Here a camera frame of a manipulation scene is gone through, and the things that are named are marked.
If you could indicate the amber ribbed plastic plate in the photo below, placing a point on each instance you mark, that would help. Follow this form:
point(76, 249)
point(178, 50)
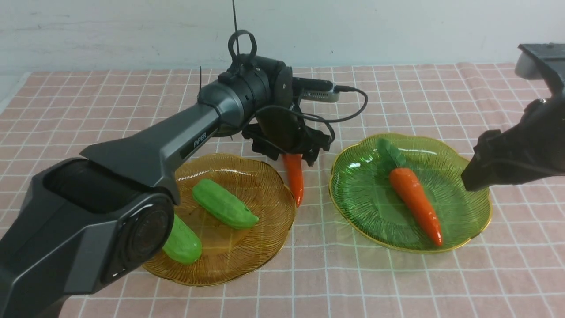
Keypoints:
point(229, 253)

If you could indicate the orange toy carrot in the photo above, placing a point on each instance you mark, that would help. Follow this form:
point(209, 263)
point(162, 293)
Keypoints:
point(293, 166)
point(407, 186)

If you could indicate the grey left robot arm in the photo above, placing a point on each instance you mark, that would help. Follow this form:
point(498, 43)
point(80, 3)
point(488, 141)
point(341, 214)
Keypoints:
point(86, 222)

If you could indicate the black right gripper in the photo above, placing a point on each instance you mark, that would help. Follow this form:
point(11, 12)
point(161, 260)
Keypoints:
point(532, 149)

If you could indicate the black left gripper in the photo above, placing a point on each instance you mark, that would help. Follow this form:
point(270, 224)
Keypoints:
point(278, 130)

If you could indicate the green toy cucumber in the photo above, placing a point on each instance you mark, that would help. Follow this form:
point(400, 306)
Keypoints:
point(223, 205)
point(182, 245)

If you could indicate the green ribbed plastic plate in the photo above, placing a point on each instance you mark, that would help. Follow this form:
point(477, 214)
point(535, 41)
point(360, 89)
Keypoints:
point(361, 192)

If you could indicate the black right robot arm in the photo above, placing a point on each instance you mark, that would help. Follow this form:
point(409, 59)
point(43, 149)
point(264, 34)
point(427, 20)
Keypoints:
point(543, 62)

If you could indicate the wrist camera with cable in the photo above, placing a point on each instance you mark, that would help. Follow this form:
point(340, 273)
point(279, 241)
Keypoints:
point(319, 91)

